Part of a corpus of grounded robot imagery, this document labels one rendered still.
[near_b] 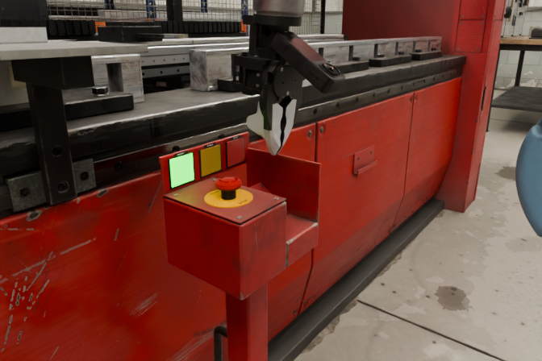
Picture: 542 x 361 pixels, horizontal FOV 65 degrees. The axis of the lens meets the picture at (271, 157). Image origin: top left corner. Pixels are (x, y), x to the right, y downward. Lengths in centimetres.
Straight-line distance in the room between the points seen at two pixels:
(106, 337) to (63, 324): 10
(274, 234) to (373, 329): 107
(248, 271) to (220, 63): 59
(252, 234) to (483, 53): 204
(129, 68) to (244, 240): 46
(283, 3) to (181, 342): 73
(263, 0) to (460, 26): 196
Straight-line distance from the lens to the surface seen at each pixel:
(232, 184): 61
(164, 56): 126
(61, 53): 55
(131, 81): 89
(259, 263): 62
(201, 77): 103
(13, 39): 71
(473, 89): 250
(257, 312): 76
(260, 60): 63
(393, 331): 166
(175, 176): 66
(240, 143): 76
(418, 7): 258
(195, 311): 101
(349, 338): 160
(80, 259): 77
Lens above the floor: 102
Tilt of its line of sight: 17 degrees down
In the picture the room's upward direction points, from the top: straight up
